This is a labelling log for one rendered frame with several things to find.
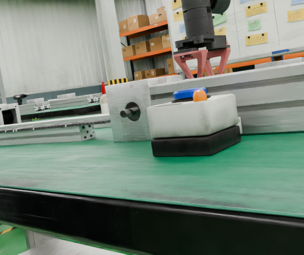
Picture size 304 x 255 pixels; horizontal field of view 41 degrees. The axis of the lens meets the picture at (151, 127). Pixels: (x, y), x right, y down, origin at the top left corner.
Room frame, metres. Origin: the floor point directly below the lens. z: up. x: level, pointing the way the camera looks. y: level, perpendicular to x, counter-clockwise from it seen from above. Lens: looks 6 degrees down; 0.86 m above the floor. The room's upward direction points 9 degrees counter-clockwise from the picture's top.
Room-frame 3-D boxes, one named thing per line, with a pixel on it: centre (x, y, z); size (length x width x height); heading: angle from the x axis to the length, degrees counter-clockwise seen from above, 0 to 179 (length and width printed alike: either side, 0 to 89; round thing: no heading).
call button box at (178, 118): (0.49, -0.06, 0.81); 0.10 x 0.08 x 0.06; 143
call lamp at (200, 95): (0.45, -0.06, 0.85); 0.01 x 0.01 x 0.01
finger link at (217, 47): (0.86, -0.14, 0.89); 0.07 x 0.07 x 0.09; 51
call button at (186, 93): (0.49, -0.05, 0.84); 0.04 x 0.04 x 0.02
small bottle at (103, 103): (1.27, 0.13, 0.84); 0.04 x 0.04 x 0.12
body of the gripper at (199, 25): (0.84, -0.13, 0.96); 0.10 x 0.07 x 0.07; 141
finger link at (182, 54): (0.82, -0.11, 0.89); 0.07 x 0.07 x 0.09; 51
